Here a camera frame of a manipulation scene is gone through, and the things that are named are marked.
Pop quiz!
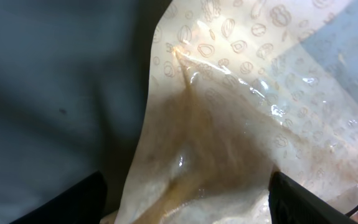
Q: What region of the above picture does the grey plastic mesh basket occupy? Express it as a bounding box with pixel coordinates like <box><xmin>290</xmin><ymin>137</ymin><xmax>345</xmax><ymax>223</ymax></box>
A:
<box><xmin>0</xmin><ymin>1</ymin><xmax>172</xmax><ymax>223</ymax></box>

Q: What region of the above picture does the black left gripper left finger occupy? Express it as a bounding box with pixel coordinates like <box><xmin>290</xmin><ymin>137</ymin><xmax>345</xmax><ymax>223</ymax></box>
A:
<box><xmin>11</xmin><ymin>171</ymin><xmax>107</xmax><ymax>224</ymax></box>

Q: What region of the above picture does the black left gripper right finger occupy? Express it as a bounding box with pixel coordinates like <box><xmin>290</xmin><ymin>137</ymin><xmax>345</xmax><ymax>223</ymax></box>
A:
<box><xmin>268</xmin><ymin>172</ymin><xmax>357</xmax><ymax>224</ymax></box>

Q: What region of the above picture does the beige nut snack bag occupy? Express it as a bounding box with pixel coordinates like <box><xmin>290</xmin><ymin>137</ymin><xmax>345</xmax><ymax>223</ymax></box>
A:
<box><xmin>115</xmin><ymin>0</ymin><xmax>358</xmax><ymax>223</ymax></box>

